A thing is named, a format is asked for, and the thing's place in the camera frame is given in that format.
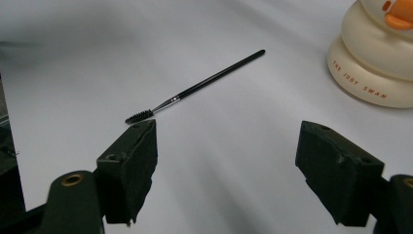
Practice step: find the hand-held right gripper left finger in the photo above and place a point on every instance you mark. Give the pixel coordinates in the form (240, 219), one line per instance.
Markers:
(130, 172)

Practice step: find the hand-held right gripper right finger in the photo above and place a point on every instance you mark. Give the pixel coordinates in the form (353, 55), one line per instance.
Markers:
(341, 172)

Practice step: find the cream ringed brush holder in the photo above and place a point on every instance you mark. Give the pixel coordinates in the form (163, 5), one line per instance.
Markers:
(367, 58)

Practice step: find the black spoolie brush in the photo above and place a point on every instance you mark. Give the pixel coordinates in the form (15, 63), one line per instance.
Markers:
(211, 79)

